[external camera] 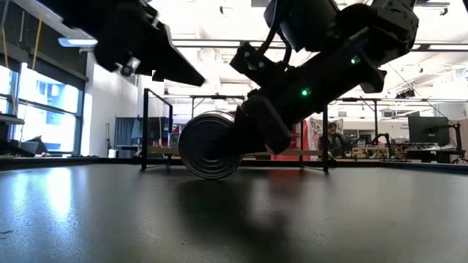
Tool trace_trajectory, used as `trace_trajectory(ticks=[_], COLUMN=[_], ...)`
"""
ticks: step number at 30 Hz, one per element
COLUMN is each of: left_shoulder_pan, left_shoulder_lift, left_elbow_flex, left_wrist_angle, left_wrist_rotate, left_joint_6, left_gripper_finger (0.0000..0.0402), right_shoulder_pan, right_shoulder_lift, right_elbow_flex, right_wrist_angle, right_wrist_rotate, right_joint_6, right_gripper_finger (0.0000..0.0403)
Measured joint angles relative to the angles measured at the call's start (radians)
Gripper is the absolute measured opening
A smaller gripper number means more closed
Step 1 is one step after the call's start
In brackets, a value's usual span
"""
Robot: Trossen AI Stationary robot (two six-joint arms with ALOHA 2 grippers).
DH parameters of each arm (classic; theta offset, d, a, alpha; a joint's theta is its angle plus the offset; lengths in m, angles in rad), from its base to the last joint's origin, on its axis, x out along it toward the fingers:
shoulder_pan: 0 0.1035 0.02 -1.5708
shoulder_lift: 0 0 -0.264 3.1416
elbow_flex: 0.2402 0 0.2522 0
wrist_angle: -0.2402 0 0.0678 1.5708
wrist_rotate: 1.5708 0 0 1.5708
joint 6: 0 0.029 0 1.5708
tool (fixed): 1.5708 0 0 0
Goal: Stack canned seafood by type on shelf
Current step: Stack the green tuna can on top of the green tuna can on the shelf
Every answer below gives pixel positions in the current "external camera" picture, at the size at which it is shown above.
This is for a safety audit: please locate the long ceiling light bar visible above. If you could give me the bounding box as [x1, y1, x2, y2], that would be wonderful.
[57, 36, 99, 48]
[411, 42, 468, 52]

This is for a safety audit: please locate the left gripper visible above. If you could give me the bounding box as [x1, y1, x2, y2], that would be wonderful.
[94, 7, 206, 87]

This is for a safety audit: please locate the grey side desk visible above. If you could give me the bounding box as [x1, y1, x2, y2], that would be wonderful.
[0, 113, 26, 126]

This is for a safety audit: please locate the black background monitor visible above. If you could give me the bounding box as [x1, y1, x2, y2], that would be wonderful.
[407, 115, 451, 148]

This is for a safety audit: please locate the red orange panel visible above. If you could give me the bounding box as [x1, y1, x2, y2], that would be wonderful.
[270, 122, 305, 161]

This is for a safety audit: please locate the black background metal frame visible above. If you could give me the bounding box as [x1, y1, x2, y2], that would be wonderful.
[327, 96, 381, 144]

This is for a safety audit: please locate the black stage light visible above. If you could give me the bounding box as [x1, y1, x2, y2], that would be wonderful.
[394, 87, 417, 100]

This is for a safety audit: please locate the grey blue partition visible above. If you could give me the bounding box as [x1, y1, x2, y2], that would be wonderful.
[114, 116, 173, 158]

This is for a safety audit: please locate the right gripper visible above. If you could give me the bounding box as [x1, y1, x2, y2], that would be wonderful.
[222, 43, 370, 156]

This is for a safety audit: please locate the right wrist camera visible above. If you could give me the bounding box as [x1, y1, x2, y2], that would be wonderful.
[229, 41, 292, 91]

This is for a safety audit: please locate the dark background desk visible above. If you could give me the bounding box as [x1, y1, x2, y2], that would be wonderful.
[404, 148, 467, 164]

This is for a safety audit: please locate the wooden shelf with black frame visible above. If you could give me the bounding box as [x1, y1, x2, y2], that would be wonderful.
[140, 87, 330, 173]

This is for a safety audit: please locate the black table mat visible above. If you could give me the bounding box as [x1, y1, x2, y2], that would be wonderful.
[0, 163, 468, 263]

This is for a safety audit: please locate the large window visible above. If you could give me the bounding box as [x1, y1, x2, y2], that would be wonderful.
[0, 64, 88, 156]

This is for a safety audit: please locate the yellow strap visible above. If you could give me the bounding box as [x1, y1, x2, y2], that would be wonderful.
[0, 25, 9, 70]
[31, 20, 42, 71]

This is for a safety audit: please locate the black metal rig frame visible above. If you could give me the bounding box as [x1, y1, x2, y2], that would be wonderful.
[0, 156, 468, 175]

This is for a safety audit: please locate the green label seafood can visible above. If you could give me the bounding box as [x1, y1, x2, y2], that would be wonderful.
[167, 131, 182, 149]

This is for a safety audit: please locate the black ceiling speaker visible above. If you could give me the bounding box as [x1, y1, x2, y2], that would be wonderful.
[119, 62, 142, 78]

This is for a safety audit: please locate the white printed poster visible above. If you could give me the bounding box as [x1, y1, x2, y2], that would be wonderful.
[305, 116, 330, 151]

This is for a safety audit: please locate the red label seafood can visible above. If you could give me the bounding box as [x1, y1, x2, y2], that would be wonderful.
[178, 110, 244, 180]

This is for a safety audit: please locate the wooden background table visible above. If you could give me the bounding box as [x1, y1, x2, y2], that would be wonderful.
[351, 146, 390, 160]

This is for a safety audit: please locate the person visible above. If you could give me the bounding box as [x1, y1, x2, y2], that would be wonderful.
[317, 122, 348, 159]

